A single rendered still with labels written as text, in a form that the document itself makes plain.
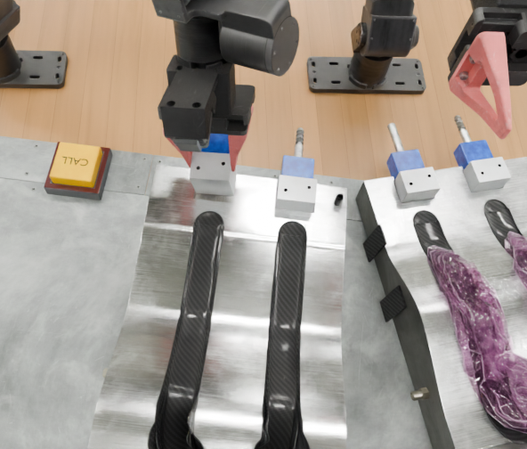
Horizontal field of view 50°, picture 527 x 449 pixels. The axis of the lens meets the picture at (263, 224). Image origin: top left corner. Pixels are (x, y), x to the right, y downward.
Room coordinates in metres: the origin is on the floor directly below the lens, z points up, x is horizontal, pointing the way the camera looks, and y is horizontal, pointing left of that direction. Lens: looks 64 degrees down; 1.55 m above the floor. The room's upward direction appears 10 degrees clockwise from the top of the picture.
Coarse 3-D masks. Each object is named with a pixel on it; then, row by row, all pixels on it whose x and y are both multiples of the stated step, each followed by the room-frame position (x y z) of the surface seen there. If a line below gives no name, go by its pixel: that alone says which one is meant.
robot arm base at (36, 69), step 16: (0, 48) 0.54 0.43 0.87; (0, 64) 0.54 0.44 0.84; (16, 64) 0.56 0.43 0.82; (32, 64) 0.57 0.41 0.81; (48, 64) 0.58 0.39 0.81; (64, 64) 0.58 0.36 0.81; (0, 80) 0.53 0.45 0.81; (16, 80) 0.54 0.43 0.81; (32, 80) 0.54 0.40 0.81; (48, 80) 0.55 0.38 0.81; (64, 80) 0.56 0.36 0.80
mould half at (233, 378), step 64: (192, 192) 0.35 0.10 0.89; (256, 192) 0.37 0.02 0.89; (320, 192) 0.38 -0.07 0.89; (256, 256) 0.28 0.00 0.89; (320, 256) 0.29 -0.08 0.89; (128, 320) 0.17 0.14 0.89; (256, 320) 0.20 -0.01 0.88; (320, 320) 0.21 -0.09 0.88; (128, 384) 0.09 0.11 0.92; (256, 384) 0.12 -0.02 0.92; (320, 384) 0.13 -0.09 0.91; (128, 448) 0.03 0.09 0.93; (320, 448) 0.06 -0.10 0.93
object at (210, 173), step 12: (216, 144) 0.39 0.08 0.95; (228, 144) 0.39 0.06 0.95; (192, 156) 0.37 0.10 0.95; (204, 156) 0.37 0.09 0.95; (216, 156) 0.37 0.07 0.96; (228, 156) 0.37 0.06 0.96; (192, 168) 0.35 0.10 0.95; (204, 168) 0.35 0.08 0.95; (216, 168) 0.35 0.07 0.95; (228, 168) 0.36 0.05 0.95; (192, 180) 0.34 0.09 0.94; (204, 180) 0.34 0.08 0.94; (216, 180) 0.34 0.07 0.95; (228, 180) 0.34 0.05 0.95; (204, 192) 0.35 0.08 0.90; (216, 192) 0.35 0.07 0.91; (228, 192) 0.35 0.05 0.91
